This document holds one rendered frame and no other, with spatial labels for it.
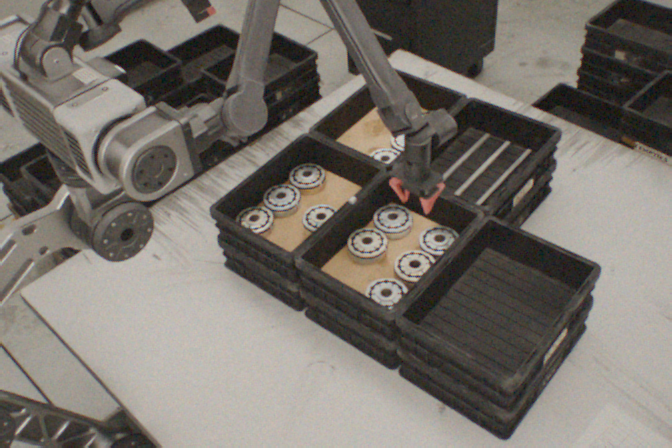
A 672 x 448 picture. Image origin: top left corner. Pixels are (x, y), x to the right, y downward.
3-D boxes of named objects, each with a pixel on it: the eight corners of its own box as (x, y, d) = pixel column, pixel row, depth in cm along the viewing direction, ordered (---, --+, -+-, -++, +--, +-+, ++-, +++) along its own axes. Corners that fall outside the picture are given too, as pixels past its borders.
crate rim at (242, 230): (292, 264, 185) (290, 258, 183) (207, 215, 200) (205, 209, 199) (389, 175, 206) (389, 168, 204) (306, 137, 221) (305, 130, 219)
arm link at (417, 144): (398, 133, 160) (418, 145, 157) (420, 119, 163) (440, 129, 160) (398, 159, 165) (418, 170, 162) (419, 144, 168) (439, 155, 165)
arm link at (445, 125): (379, 115, 164) (403, 107, 156) (415, 92, 169) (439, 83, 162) (404, 164, 166) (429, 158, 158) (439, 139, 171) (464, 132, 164)
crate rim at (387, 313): (391, 323, 169) (391, 316, 168) (292, 264, 185) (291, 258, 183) (486, 219, 190) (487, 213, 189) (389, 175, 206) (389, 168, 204)
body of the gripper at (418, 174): (406, 164, 173) (407, 138, 168) (444, 181, 168) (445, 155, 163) (389, 179, 170) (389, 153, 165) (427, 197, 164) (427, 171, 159)
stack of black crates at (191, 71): (205, 146, 346) (190, 83, 323) (167, 120, 363) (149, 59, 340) (271, 105, 365) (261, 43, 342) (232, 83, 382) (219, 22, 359)
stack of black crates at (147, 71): (131, 191, 328) (100, 105, 297) (93, 162, 345) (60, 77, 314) (205, 146, 346) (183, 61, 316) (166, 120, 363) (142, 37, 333)
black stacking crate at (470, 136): (484, 245, 197) (486, 214, 189) (391, 201, 212) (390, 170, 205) (558, 163, 218) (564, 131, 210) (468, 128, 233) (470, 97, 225)
